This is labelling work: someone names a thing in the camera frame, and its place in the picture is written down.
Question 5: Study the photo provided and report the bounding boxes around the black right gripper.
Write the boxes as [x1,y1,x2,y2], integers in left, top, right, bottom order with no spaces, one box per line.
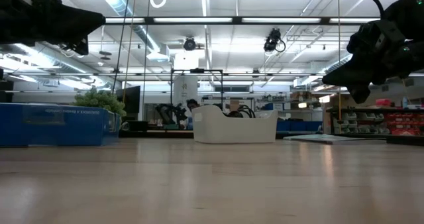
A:
[321,19,412,105]

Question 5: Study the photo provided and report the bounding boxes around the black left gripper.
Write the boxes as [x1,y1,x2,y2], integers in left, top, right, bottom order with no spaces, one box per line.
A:
[0,0,107,56]

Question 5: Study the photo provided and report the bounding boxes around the shelf with red bins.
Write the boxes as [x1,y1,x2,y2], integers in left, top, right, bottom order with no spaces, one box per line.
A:
[325,97,424,137]

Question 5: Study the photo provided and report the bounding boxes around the dark blue product package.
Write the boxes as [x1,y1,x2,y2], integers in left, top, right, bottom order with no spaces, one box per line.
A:
[282,133,388,146]

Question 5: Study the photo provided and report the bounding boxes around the green artificial potted plant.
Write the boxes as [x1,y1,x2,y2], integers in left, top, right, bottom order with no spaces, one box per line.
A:
[73,87,128,117]

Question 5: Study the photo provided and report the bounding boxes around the blue storage bins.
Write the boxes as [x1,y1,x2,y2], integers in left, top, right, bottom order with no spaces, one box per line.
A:
[276,119,324,133]

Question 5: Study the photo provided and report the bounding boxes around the black monitor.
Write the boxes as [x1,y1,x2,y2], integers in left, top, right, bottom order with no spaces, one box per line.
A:
[115,85,142,116]

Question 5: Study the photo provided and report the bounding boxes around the blue game controller box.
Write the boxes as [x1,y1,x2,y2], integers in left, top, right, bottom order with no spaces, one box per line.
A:
[0,102,122,148]

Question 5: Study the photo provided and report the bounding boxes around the white column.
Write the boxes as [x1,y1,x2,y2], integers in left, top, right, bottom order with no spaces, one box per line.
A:
[173,50,200,106]

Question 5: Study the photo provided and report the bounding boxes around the white plastic bin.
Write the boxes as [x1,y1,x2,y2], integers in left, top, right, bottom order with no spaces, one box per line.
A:
[191,104,280,144]

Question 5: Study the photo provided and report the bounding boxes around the person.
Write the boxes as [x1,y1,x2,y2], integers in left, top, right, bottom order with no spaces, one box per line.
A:
[185,98,200,131]

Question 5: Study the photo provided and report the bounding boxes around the black hanging cable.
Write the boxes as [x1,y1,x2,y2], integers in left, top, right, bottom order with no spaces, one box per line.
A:
[111,0,133,95]

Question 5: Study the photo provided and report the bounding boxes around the silver ventilation duct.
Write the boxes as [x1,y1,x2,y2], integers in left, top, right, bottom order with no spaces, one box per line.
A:
[91,0,162,54]

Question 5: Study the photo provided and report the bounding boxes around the black aluminium table frame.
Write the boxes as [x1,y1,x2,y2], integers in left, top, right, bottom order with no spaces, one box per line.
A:
[105,15,424,148]

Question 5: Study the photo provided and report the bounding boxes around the black overhead camera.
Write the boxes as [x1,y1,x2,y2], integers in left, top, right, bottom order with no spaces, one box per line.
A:
[262,27,287,54]

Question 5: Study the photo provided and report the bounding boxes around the round black ceiling camera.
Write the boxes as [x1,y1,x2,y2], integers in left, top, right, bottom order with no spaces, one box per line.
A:
[182,36,197,52]

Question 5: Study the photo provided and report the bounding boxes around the black background frame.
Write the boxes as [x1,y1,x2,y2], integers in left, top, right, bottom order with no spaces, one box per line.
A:
[170,68,225,109]

